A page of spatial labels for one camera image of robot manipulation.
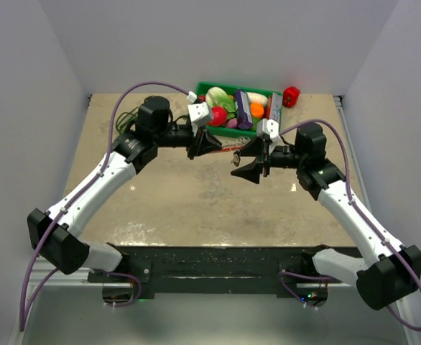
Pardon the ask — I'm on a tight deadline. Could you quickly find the green vegetable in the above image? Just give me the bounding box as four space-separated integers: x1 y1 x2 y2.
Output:
251 117 262 132

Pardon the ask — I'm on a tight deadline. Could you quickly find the white radish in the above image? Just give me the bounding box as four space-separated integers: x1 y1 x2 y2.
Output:
246 92 268 107

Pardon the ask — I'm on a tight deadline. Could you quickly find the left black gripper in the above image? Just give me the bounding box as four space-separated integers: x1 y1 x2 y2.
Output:
155 122 223 161

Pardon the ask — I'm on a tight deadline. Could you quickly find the white green cabbage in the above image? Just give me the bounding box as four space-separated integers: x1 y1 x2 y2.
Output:
205 86 236 113

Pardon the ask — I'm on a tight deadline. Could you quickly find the purple white box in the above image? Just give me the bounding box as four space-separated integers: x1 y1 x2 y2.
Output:
233 89 253 131

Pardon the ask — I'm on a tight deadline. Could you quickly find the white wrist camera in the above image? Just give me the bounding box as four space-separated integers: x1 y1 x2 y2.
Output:
187 91 213 127
256 119 281 144

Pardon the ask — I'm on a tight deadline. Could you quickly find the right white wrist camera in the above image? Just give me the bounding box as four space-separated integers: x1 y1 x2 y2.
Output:
256 119 281 144

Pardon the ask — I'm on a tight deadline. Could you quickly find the orange fruit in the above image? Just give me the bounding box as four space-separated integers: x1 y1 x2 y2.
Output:
250 103 265 119

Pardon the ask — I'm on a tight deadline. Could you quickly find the red grey box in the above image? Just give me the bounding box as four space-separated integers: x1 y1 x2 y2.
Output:
265 93 282 124

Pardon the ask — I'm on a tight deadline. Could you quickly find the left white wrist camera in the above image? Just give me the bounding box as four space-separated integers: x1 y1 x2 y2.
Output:
187 91 213 127

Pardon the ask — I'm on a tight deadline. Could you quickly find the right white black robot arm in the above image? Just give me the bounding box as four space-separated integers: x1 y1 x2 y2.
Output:
231 120 421 311

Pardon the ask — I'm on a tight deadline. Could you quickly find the red bell pepper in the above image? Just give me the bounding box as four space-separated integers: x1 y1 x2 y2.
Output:
282 86 301 108

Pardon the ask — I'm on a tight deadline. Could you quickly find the green spring onion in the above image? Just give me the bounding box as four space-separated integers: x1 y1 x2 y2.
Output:
115 107 138 134

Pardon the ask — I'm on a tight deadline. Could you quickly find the green plastic bin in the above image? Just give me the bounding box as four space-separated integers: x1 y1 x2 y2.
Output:
195 81 282 138

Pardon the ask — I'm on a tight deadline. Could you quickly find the purple sweet potato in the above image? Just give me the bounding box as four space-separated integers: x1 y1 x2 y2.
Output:
226 118 238 129

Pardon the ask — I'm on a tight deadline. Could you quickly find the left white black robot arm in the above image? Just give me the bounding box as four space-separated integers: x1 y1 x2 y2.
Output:
27 96 222 282

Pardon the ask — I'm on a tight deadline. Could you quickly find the red apple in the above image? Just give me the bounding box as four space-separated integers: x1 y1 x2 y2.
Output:
208 106 228 127

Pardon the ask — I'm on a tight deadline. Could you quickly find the black base frame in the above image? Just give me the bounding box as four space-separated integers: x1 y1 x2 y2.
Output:
43 244 380 301

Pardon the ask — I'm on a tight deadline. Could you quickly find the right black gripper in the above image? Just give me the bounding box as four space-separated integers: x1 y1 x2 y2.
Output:
231 134 307 183

